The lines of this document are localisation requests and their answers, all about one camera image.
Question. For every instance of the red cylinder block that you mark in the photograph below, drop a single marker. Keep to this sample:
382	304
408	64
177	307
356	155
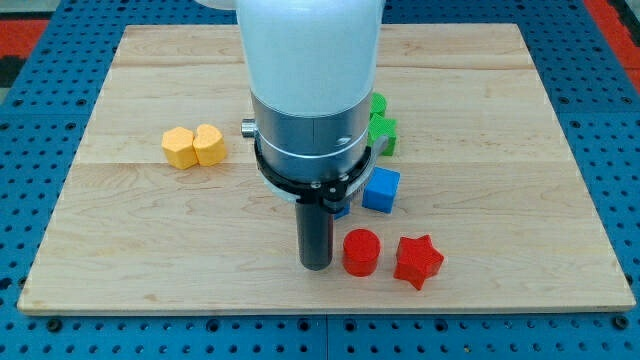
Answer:
361	250

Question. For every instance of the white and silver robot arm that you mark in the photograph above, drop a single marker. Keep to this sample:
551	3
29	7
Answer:
311	67

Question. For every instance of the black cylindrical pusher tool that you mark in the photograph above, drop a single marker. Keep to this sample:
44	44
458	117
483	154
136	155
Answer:
315	236

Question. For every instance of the small blue block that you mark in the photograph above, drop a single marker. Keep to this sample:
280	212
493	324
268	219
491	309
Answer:
343	212

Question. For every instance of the blue cube block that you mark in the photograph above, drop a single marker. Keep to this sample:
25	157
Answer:
380	192

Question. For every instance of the green star block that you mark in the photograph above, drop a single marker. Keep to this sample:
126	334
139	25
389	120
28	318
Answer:
381	126

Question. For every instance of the green cylinder block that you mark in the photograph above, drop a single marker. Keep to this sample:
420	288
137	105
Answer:
378	105

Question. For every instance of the yellow heart block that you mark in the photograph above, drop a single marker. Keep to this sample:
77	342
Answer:
209	145

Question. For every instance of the red star block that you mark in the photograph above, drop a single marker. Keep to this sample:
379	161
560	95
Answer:
417	260

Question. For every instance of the yellow hexagon block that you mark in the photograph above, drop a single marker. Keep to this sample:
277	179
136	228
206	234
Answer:
177	145

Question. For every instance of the wooden board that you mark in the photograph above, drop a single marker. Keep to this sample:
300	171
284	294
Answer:
485	170

